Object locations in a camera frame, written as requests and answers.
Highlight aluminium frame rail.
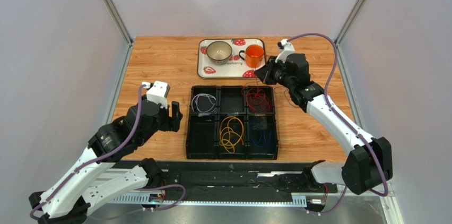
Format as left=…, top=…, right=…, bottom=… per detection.
left=63, top=167, right=405, bottom=224

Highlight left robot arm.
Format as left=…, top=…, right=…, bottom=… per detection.
left=29, top=98, right=183, bottom=223

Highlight strawberry pattern tray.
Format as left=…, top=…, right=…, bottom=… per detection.
left=197, top=38, right=265, bottom=79

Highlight yellow cable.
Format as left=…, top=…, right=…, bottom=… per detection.
left=219, top=115, right=246, bottom=153

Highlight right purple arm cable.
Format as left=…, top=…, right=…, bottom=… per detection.
left=286, top=32, right=389, bottom=216

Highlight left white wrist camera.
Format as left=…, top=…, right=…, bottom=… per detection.
left=142, top=81, right=170, bottom=109

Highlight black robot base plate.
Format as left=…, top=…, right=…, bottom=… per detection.
left=157, top=161, right=337, bottom=203

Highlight grey ceramic bowl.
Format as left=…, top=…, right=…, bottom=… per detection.
left=206, top=40, right=232, bottom=65

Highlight white cable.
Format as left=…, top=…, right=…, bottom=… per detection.
left=190, top=93, right=217, bottom=113

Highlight orange mug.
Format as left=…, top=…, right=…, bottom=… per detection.
left=239, top=45, right=265, bottom=68

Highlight blue cable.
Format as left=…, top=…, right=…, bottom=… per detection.
left=250, top=119, right=273, bottom=147

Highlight black six-compartment organizer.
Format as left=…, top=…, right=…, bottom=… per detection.
left=186, top=85, right=279, bottom=160

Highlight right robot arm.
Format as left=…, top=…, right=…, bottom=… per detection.
left=254, top=54, right=393, bottom=196

